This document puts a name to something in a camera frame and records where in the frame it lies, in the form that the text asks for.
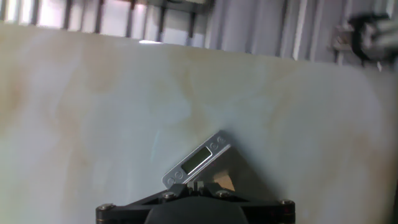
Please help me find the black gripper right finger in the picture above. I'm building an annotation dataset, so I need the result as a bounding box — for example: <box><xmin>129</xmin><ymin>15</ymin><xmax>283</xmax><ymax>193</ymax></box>
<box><xmin>195</xmin><ymin>180</ymin><xmax>295</xmax><ymax>224</ymax></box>

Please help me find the silver digital scale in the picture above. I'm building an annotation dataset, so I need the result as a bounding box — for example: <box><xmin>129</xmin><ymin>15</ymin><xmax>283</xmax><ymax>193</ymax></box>
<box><xmin>161</xmin><ymin>129</ymin><xmax>239</xmax><ymax>192</ymax></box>

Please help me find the small wooden block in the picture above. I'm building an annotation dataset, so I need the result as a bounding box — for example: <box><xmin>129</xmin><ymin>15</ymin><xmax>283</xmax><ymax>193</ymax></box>
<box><xmin>213</xmin><ymin>172</ymin><xmax>236</xmax><ymax>192</ymax></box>

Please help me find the marble pattern slab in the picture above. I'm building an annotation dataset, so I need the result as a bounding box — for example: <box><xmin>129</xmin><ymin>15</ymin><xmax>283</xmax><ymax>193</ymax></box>
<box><xmin>0</xmin><ymin>23</ymin><xmax>398</xmax><ymax>224</ymax></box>

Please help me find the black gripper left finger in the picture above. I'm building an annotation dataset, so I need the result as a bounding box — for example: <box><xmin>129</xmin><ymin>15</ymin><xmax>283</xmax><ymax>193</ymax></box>
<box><xmin>95</xmin><ymin>180</ymin><xmax>196</xmax><ymax>224</ymax></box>

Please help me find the pole base bracket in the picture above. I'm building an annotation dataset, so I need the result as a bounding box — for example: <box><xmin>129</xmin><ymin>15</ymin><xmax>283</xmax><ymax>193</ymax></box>
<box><xmin>331</xmin><ymin>11</ymin><xmax>398</xmax><ymax>67</ymax></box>

